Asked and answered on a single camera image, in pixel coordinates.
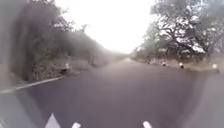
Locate dark grey asphalt road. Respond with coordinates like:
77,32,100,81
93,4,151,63
0,58,224,128

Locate robot's own part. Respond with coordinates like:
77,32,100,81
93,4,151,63
142,120,154,128
71,122,82,128

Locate overgrown bank with trees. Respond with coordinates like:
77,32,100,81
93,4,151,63
0,0,130,85

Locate large spreading trees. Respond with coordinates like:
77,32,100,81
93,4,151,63
131,0,224,65

